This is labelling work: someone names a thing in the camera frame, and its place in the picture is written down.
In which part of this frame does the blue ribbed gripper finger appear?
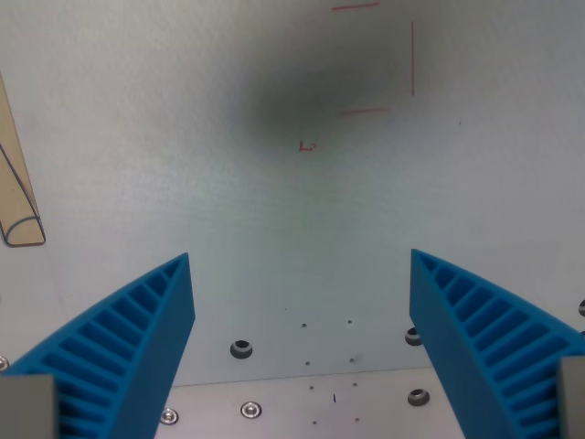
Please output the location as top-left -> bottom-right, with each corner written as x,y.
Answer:
409,249 -> 585,439
0,252 -> 197,439

